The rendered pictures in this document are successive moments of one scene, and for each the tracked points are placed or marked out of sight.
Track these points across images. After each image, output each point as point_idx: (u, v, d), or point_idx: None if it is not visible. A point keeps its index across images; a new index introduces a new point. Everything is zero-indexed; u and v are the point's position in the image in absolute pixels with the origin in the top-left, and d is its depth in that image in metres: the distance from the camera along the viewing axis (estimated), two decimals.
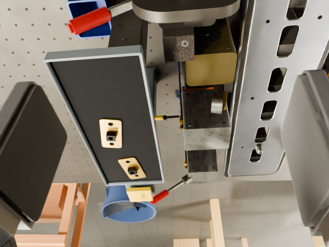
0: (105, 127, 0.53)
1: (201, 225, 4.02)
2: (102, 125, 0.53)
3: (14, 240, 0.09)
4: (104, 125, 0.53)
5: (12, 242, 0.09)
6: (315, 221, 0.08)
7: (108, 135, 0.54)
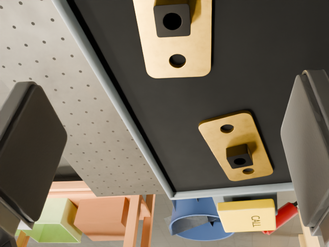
0: None
1: (287, 240, 3.37)
2: None
3: (14, 240, 0.09)
4: None
5: (12, 242, 0.09)
6: (315, 221, 0.08)
7: (163, 8, 0.14)
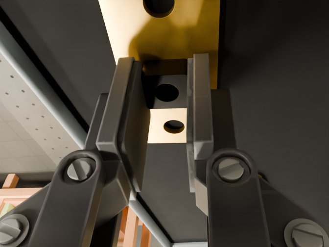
0: (133, 31, 0.10)
1: None
2: (117, 21, 0.10)
3: (120, 222, 0.09)
4: (125, 21, 0.10)
5: (118, 224, 0.09)
6: (193, 185, 0.09)
7: (154, 79, 0.11)
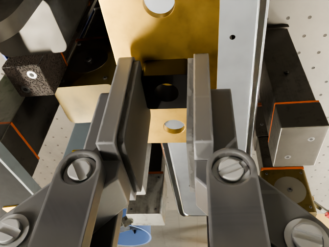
0: (133, 31, 0.10)
1: None
2: (117, 21, 0.10)
3: (120, 222, 0.09)
4: (125, 21, 0.10)
5: (118, 224, 0.09)
6: (193, 185, 0.09)
7: (154, 79, 0.11)
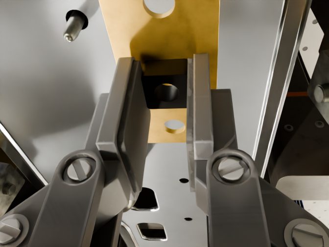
0: (133, 31, 0.10)
1: None
2: (117, 21, 0.10)
3: (120, 222, 0.09)
4: (125, 21, 0.10)
5: (118, 224, 0.09)
6: (193, 185, 0.09)
7: (154, 79, 0.11)
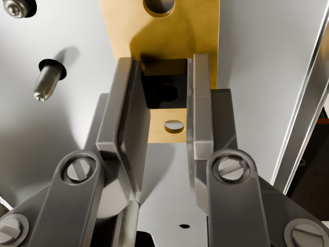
0: (133, 31, 0.10)
1: None
2: (117, 21, 0.10)
3: (120, 222, 0.09)
4: (125, 21, 0.10)
5: (118, 224, 0.09)
6: (193, 185, 0.09)
7: (154, 79, 0.11)
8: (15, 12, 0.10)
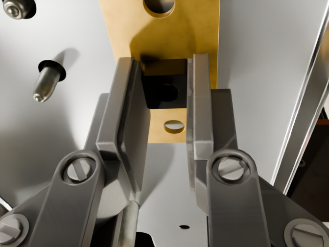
0: (133, 31, 0.10)
1: None
2: (117, 21, 0.10)
3: (120, 222, 0.09)
4: (125, 21, 0.10)
5: (118, 224, 0.09)
6: (193, 185, 0.09)
7: (154, 79, 0.11)
8: (15, 14, 0.10)
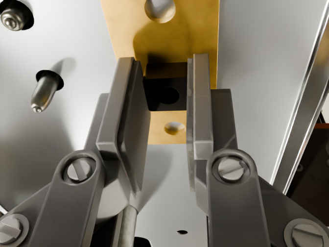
0: (135, 35, 0.10)
1: None
2: (119, 26, 0.10)
3: (120, 222, 0.09)
4: (127, 26, 0.10)
5: (118, 224, 0.09)
6: (193, 185, 0.09)
7: (155, 82, 0.11)
8: (12, 26, 0.10)
